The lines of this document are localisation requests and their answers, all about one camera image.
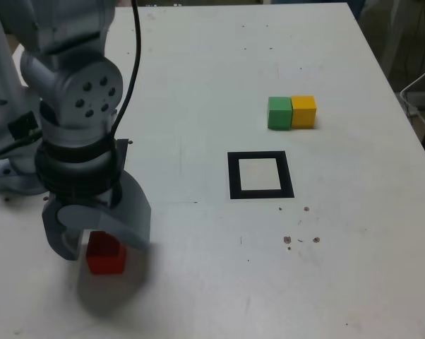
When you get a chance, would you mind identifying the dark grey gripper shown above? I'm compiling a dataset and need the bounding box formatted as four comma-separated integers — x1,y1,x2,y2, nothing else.
41,172,152,262

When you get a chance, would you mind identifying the red cube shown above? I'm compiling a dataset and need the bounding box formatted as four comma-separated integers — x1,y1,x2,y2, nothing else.
85,231,126,275

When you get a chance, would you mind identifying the green cube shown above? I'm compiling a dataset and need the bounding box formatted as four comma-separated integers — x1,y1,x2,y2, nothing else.
267,96,293,131

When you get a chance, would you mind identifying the yellow cube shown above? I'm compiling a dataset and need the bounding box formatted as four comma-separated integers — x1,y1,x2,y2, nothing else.
290,95,317,129

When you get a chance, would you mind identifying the black tape square outline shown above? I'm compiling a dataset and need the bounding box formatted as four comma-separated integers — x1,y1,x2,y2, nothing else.
227,150,295,201

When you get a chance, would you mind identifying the white cable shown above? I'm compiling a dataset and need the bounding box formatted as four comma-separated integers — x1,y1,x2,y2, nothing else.
399,59,425,132

